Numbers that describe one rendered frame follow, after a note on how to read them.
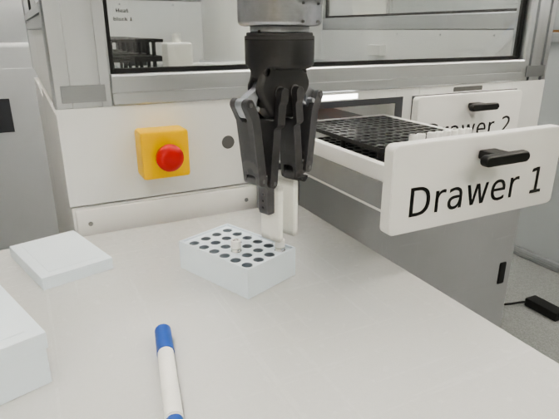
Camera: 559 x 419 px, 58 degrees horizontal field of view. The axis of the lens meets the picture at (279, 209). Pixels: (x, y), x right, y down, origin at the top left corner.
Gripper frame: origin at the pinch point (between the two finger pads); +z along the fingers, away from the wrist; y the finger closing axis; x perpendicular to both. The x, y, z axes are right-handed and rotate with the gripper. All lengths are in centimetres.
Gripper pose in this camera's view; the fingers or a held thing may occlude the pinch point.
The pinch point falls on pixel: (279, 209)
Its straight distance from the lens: 60.5
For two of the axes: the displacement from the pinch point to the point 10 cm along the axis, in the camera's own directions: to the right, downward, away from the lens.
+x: -7.5, -2.2, 6.3
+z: 0.0, 9.4, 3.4
